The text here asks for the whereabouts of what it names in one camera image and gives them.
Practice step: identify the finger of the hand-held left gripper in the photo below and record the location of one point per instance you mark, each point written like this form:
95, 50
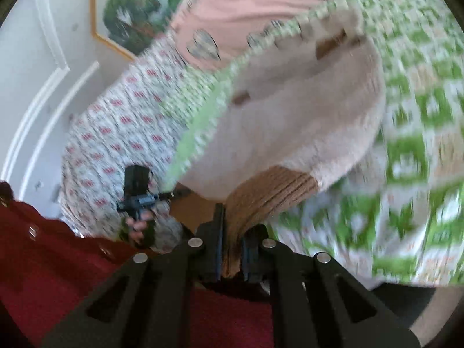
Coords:
167, 195

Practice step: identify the white pillow with red print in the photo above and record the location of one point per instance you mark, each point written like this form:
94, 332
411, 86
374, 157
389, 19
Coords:
119, 123

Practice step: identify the beige sweater with brown cuffs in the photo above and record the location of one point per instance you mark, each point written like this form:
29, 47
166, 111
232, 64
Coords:
290, 116

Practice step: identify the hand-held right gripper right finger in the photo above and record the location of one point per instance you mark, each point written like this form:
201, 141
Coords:
247, 257

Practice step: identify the person's dark red clothing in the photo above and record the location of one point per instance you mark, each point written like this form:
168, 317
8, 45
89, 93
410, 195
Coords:
36, 279

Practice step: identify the person's left hand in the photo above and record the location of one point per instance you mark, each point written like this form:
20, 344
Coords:
139, 229

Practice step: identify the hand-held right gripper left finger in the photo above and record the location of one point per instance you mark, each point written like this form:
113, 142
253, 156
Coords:
219, 253

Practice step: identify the pink pillow with heart print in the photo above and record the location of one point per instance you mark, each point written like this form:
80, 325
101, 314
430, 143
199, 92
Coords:
235, 3

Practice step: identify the framed landscape painting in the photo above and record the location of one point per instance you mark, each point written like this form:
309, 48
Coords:
130, 11

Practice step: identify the green patterned bed sheet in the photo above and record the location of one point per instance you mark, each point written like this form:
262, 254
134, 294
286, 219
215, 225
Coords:
417, 98

